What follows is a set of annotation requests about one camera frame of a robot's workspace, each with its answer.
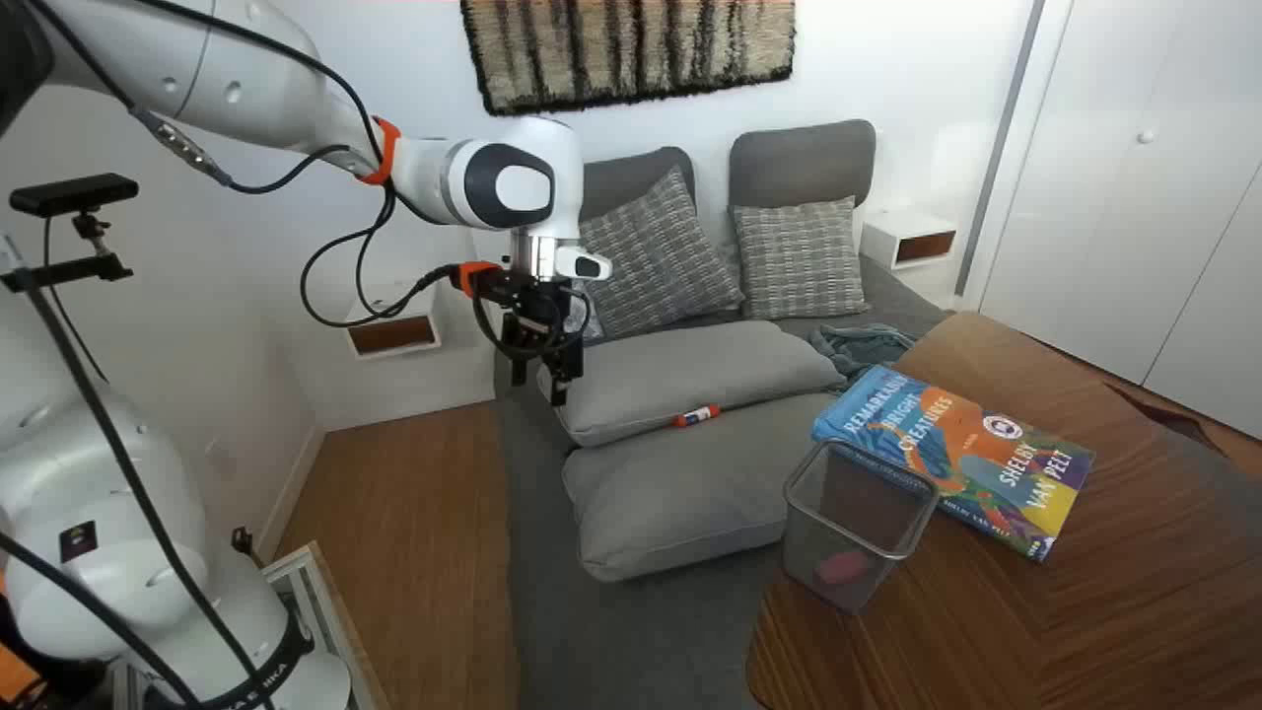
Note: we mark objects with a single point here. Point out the white base frame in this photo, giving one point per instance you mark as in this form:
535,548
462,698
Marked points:
330,616

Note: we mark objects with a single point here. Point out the shaggy brown wall hanging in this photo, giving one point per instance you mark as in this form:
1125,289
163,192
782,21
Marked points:
633,44

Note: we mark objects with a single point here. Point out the large grey checkered cushion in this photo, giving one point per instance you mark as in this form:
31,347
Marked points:
665,260

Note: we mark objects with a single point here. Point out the black wall plug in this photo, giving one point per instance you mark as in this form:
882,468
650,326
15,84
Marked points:
242,541

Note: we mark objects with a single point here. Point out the black camera bar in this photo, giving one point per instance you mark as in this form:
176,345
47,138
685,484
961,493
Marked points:
73,196

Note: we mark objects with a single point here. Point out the orange object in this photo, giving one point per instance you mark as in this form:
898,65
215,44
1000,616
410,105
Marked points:
14,677

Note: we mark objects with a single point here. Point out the teal knitted blanket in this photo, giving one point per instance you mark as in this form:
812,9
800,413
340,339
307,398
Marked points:
855,347

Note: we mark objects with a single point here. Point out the small grey checkered cushion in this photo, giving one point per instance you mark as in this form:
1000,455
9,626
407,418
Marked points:
796,259

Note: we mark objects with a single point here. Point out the thick grey pillow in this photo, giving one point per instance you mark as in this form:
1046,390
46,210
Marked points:
685,493

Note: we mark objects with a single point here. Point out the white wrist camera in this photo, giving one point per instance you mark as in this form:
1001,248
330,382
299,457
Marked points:
583,264

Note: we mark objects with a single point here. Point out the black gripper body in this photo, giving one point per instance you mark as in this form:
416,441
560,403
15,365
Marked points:
540,309

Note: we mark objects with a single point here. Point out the grey sofa bed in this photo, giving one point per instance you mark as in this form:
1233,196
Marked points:
633,643

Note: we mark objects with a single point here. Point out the clear plastic container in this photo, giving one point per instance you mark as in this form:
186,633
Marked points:
853,527

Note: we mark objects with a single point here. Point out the white wardrobe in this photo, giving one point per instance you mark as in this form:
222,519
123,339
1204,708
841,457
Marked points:
1128,198

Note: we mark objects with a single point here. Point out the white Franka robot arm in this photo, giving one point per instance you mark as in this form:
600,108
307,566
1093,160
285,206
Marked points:
260,81

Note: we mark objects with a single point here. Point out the white wall shelf box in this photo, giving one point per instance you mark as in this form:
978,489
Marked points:
909,243
391,334

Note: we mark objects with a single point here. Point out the colourful illustrated book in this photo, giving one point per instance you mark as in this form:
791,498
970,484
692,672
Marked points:
968,457

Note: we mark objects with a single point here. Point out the pink object in basket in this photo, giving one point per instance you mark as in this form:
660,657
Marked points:
844,568

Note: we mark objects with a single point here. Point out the red and white marker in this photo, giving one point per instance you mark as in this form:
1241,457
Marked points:
694,415

